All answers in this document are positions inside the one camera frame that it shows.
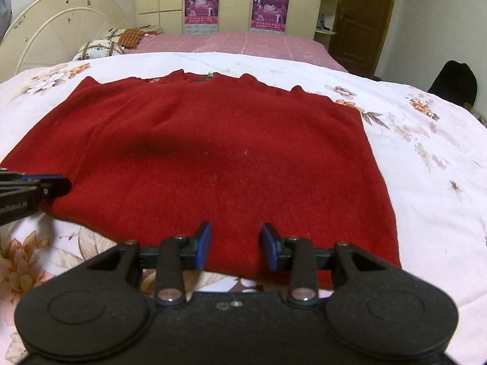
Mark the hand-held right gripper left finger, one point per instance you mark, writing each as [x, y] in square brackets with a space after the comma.
[203, 245]

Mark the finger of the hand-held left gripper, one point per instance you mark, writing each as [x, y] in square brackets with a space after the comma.
[55, 187]

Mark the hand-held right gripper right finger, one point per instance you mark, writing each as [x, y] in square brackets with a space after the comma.
[268, 246]

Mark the red beaded sweater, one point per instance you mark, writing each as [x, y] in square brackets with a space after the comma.
[213, 167]

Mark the white brown patterned pillow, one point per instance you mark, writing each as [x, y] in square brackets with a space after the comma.
[99, 49]

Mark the white arched headboard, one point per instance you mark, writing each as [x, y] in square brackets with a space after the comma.
[49, 26]

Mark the small white floral pillow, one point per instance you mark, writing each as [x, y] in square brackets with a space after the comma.
[114, 33]

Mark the orange striped pillow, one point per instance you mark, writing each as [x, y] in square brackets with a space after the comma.
[129, 38]

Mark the white floral bed blanket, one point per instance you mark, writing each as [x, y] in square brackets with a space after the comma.
[426, 175]

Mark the pink checked bed sheet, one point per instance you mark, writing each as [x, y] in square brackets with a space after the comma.
[243, 43]

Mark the brown wooden door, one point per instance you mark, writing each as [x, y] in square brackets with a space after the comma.
[365, 19]

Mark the cream wardrobe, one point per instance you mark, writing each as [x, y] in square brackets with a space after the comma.
[236, 0]

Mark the cream corner shelf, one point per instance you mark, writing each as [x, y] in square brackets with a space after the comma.
[329, 3]

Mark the purple wall poster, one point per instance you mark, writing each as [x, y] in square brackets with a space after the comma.
[202, 6]
[270, 11]

